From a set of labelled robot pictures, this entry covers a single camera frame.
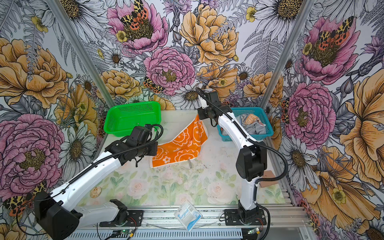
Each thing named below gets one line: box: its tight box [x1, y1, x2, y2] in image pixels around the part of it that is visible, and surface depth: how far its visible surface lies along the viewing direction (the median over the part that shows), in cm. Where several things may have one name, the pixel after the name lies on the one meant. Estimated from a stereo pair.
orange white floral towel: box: [152, 114, 208, 168], surface depth 97 cm
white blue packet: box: [173, 199, 203, 233], surface depth 76 cm
